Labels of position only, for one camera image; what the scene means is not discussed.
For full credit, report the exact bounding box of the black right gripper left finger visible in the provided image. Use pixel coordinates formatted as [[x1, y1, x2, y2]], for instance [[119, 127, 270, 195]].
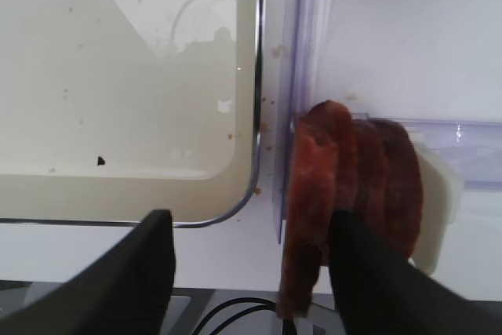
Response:
[[1, 209, 175, 334]]

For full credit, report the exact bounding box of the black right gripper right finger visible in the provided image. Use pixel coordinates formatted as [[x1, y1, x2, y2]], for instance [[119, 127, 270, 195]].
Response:
[[328, 210, 501, 334]]

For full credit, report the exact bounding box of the meat patty slice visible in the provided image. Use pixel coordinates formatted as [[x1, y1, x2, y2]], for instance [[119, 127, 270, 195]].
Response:
[[309, 100, 364, 265], [277, 116, 338, 320], [354, 119, 424, 259]]

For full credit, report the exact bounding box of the white plastic stopper block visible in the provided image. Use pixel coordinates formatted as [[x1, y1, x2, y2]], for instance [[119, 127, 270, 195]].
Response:
[[411, 142, 464, 275]]

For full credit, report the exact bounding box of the lower right clear holder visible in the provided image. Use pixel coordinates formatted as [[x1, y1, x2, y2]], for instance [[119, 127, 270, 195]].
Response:
[[352, 112, 501, 195]]

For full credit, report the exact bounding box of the cream metal tray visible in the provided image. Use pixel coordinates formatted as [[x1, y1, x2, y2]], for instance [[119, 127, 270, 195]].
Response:
[[1, 0, 264, 228]]

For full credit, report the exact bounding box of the right clear vertical divider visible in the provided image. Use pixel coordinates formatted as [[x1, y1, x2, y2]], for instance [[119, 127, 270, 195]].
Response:
[[272, 0, 333, 242]]

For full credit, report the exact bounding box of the black cable under table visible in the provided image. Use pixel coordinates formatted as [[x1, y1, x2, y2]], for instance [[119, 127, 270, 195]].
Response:
[[187, 297, 299, 335]]

